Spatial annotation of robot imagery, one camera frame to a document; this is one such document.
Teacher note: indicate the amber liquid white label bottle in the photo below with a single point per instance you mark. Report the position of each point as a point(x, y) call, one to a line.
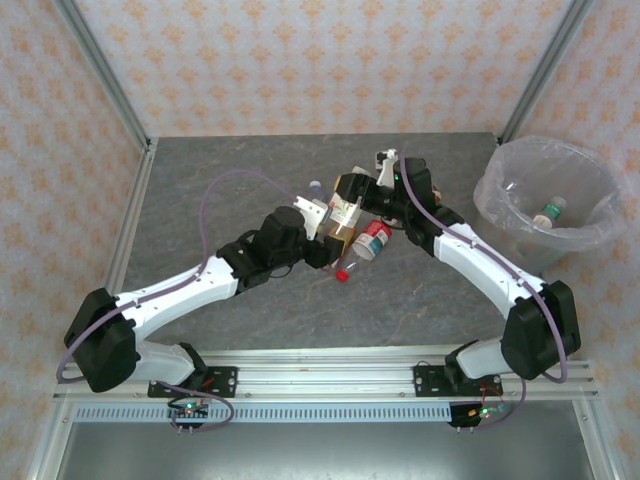
point(345, 210)

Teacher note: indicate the white cap clear water bottle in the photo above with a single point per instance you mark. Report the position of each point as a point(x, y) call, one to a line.
point(316, 187)

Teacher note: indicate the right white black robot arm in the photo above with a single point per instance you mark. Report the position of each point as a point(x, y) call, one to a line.
point(480, 265)

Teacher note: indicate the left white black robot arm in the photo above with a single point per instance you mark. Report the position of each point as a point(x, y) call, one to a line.
point(175, 290)

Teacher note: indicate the translucent round plastic bin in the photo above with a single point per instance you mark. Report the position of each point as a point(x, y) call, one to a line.
point(537, 260)

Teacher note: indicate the translucent plastic-lined bin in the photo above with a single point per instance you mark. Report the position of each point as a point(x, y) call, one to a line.
point(605, 220)

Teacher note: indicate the brown label plastic bottle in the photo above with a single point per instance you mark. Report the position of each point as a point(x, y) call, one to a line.
point(438, 196)

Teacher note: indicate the red label red cap bottle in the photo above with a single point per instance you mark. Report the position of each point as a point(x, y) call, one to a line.
point(372, 239)

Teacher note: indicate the green label white cap bottle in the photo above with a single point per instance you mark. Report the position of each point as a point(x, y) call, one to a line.
point(550, 210)

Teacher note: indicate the grey metal sheet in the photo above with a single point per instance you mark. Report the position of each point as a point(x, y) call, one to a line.
point(320, 450)

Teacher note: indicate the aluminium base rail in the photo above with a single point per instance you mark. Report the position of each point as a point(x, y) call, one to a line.
point(325, 375)

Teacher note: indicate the aluminium side rail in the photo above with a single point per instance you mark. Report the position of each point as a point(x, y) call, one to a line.
point(135, 210)

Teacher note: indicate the aluminium frame post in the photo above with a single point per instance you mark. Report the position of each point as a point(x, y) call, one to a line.
point(590, 440)
point(106, 70)
point(545, 70)
point(50, 445)

